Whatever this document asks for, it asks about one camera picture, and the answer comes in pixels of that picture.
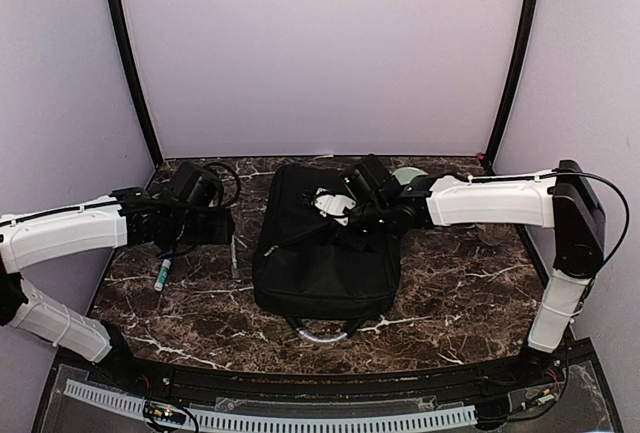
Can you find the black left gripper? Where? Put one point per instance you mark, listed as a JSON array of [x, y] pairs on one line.
[[223, 230]]

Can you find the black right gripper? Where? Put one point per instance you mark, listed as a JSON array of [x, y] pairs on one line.
[[356, 243]]

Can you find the green white marker pen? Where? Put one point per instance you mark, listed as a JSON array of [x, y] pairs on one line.
[[163, 273]]

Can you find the clear silver pen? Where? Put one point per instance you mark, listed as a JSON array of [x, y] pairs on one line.
[[234, 262]]

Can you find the black student bag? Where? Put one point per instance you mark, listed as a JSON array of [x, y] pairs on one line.
[[325, 292]]

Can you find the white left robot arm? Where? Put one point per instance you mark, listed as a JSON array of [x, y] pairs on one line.
[[125, 217]]

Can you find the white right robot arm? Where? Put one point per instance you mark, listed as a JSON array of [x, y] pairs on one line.
[[561, 199]]

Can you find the pale green ceramic bowl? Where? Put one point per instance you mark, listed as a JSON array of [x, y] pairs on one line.
[[406, 175]]

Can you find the beige ceramic mug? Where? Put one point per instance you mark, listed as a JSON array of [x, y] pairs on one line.
[[492, 234]]

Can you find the small circuit board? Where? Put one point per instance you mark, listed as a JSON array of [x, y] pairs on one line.
[[162, 413]]

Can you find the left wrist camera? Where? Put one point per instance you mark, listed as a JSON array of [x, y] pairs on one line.
[[196, 186]]

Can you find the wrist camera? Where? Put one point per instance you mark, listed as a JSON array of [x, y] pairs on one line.
[[325, 205], [196, 186]]

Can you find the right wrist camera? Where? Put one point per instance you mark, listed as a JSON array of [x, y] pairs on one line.
[[325, 205]]

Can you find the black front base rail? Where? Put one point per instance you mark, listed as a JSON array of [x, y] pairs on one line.
[[475, 383]]

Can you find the white slotted cable duct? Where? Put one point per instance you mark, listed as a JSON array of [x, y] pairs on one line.
[[256, 416]]

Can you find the left black corner post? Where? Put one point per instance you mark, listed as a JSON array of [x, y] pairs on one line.
[[128, 62]]

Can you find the black corner post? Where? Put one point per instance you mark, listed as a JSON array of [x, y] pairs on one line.
[[128, 62], [516, 64]]

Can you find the right black corner post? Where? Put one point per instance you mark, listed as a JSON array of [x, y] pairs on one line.
[[516, 64]]

